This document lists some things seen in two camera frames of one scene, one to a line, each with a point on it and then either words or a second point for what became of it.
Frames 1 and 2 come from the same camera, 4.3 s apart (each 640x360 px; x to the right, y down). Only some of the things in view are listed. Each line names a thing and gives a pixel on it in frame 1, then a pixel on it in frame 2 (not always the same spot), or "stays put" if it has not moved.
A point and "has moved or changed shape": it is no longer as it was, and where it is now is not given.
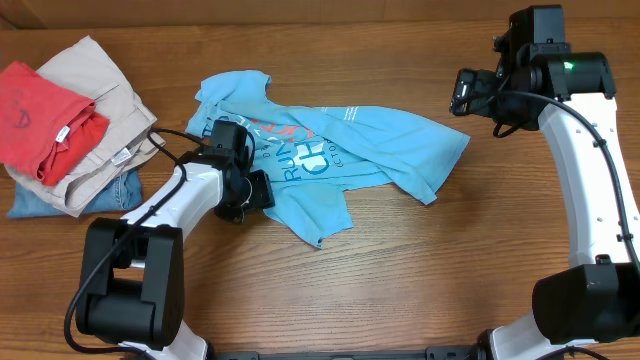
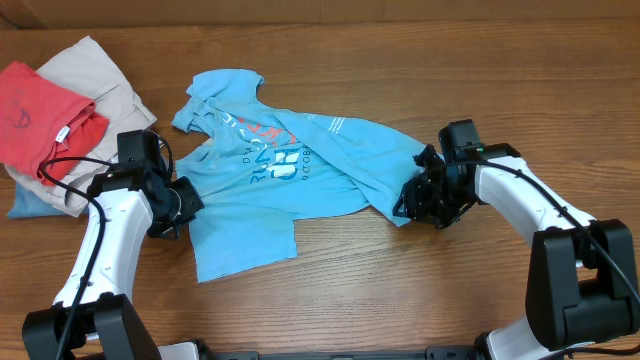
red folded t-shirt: [45, 126] stays put
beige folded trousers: [88, 72] stays put
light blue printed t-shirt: [314, 153] has moved or changed shape
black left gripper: [264, 197] to [193, 203]
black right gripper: [477, 84] to [418, 208]
